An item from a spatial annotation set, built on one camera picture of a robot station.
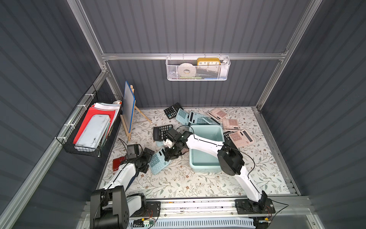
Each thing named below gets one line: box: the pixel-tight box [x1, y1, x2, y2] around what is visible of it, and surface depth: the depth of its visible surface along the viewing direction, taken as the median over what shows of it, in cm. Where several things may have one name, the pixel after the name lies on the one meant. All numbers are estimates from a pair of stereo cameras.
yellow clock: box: [196, 57, 221, 66], surface depth 90 cm
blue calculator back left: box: [175, 108, 190, 126], surface depth 110 cm
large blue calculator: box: [148, 147, 172, 176], surface depth 88 cm
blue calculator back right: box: [195, 114, 223, 125], surface depth 111 cm
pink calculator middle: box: [222, 118, 241, 132], surface depth 110 cm
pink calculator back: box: [207, 107, 228, 120], surface depth 117 cm
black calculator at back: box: [163, 102, 184, 120], surface depth 118 cm
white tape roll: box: [177, 62, 197, 78], surface depth 86 cm
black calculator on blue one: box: [152, 124, 174, 142], surface depth 101 cm
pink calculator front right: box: [228, 129, 255, 148], surface depth 101 cm
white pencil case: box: [74, 114, 111, 150], surface depth 69 cm
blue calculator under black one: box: [154, 140, 165, 147], surface depth 99 cm
